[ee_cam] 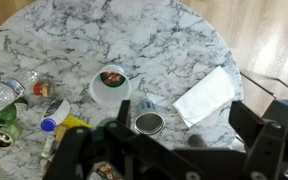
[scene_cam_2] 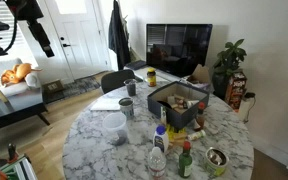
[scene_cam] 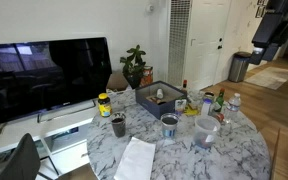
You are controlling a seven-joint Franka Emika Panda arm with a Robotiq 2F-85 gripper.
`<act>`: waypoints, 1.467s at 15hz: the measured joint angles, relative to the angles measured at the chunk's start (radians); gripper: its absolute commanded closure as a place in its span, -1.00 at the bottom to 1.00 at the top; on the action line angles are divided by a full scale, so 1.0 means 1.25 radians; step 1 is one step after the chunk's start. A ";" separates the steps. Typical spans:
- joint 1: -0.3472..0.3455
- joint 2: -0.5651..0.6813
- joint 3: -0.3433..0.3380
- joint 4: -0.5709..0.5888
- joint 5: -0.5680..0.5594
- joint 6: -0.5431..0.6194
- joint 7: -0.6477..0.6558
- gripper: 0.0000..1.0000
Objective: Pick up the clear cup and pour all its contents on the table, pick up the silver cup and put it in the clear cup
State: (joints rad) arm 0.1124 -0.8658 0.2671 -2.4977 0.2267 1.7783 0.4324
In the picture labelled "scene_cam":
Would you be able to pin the black chair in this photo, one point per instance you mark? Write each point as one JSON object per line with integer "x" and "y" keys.
{"x": 22, "y": 160}

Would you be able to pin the brown paper bag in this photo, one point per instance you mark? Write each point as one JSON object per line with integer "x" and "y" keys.
{"x": 117, "y": 82}

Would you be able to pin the small white bottle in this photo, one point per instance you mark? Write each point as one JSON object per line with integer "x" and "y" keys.
{"x": 160, "y": 93}

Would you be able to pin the dark plastic cup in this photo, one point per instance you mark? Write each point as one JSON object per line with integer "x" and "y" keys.
{"x": 118, "y": 128}

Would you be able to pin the steel trash can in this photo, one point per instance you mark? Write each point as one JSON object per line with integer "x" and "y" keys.
{"x": 239, "y": 68}

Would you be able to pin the red label small jar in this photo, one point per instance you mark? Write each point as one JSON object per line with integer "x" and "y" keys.
{"x": 219, "y": 118}

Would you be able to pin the silver metal cup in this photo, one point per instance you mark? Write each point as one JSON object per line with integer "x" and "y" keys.
{"x": 169, "y": 128}

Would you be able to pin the yellow printed packet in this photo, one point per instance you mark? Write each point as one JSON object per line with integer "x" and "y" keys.
{"x": 191, "y": 111}

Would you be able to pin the navy blue cardboard box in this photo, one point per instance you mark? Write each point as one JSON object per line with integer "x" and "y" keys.
{"x": 150, "y": 106}

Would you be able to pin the green glass bottle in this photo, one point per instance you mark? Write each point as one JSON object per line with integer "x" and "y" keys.
{"x": 219, "y": 103}

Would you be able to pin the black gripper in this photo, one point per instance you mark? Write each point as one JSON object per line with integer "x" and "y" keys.
{"x": 267, "y": 30}

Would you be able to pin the white door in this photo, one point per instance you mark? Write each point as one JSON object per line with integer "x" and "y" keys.
{"x": 205, "y": 43}

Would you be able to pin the clear plastic cup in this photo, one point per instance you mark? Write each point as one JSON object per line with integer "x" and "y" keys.
{"x": 206, "y": 128}

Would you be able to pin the round white thermostat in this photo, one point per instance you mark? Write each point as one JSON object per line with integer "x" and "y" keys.
{"x": 149, "y": 8}

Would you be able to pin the white bottle purple cap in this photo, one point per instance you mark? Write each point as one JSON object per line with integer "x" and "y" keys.
{"x": 206, "y": 108}

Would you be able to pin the white paper napkin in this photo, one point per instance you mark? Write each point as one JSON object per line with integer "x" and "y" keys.
{"x": 135, "y": 160}

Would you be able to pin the white wall heater grille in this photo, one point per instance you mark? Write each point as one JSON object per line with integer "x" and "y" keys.
{"x": 179, "y": 40}

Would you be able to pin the red-cap sauce bottle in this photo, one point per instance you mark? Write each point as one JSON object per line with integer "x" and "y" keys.
{"x": 184, "y": 87}

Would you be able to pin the green potted plant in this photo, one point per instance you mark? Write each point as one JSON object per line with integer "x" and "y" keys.
{"x": 134, "y": 66}

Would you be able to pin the glass jar dark lid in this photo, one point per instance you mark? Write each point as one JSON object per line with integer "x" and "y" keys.
{"x": 209, "y": 95}

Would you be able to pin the beige floor rug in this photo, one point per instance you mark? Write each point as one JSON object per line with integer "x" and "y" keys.
{"x": 270, "y": 77}

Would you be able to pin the clear water bottle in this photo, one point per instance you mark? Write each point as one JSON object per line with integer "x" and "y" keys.
{"x": 232, "y": 108}

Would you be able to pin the orange printed can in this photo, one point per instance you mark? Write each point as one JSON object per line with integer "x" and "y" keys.
{"x": 147, "y": 76}

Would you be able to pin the black flat-screen television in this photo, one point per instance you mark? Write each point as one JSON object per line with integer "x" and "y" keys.
{"x": 50, "y": 76}

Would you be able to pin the yellow-lid vitamin bottle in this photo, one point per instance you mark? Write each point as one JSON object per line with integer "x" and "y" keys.
{"x": 104, "y": 106}

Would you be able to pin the white television console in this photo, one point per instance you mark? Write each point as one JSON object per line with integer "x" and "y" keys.
{"x": 24, "y": 128}

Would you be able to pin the brown snack packet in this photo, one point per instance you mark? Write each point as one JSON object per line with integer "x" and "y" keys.
{"x": 154, "y": 100}

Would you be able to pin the white pouch purple cap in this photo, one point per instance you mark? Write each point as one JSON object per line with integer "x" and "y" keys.
{"x": 180, "y": 106}

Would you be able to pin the framed wall pictures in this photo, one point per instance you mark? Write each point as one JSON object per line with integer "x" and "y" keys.
{"x": 260, "y": 10}

